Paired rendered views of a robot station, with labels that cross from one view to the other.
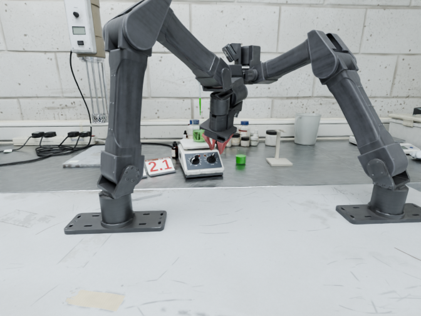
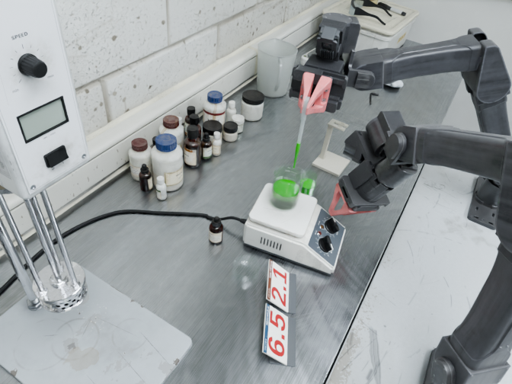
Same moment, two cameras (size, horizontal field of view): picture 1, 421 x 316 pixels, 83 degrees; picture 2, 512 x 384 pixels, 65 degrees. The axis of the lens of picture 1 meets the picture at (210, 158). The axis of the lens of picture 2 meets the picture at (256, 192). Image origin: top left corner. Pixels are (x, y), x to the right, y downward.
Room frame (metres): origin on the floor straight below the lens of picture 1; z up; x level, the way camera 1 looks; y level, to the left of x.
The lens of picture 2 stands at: (0.63, 0.61, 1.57)
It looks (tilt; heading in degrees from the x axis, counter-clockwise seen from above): 43 degrees down; 299
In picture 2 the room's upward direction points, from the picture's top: 8 degrees clockwise
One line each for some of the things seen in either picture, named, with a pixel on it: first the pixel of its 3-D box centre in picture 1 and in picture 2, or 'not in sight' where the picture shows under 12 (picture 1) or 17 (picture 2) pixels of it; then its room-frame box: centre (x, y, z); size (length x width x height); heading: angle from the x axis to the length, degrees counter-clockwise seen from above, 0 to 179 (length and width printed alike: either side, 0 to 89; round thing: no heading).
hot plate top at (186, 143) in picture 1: (197, 143); (283, 208); (0.86, 0.05, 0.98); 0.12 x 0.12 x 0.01; 14
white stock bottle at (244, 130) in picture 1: (244, 131); (214, 112); (1.22, -0.18, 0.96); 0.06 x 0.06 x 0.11
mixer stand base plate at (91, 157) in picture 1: (103, 153); (86, 340); (0.99, 0.46, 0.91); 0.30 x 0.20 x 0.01; 4
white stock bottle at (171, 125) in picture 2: not in sight; (171, 137); (1.23, -0.01, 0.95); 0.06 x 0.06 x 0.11
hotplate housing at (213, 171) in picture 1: (198, 156); (292, 226); (0.84, 0.04, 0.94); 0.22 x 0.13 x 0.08; 14
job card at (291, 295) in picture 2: (160, 166); (282, 286); (0.78, 0.17, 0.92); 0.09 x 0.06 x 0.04; 120
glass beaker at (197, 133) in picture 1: (200, 131); (287, 189); (0.87, 0.04, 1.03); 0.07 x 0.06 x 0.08; 15
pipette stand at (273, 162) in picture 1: (280, 147); (336, 145); (0.88, -0.27, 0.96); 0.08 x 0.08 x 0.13; 2
